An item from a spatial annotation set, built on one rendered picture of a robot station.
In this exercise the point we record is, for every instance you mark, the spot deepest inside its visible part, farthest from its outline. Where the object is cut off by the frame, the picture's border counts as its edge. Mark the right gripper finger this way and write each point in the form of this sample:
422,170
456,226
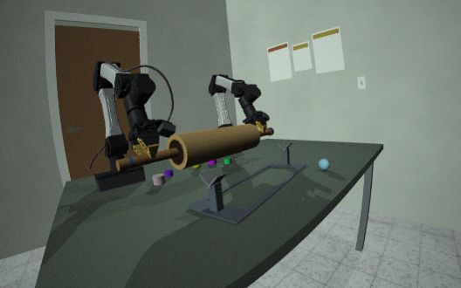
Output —
151,150
138,149

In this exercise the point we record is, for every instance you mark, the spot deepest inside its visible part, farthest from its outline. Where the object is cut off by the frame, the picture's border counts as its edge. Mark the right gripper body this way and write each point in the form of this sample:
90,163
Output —
146,132

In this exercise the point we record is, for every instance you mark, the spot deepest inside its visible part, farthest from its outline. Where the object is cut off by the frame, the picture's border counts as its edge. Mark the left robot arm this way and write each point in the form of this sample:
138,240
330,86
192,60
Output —
247,94

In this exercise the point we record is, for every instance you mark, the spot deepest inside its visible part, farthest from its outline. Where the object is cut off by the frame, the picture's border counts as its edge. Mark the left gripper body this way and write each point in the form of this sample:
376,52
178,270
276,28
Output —
250,112

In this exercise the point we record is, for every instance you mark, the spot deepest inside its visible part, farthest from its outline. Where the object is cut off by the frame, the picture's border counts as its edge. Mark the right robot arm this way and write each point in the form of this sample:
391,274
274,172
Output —
120,83

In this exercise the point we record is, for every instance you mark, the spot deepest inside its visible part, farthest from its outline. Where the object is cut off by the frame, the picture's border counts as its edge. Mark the tan wooden bar with red band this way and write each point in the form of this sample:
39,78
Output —
193,148

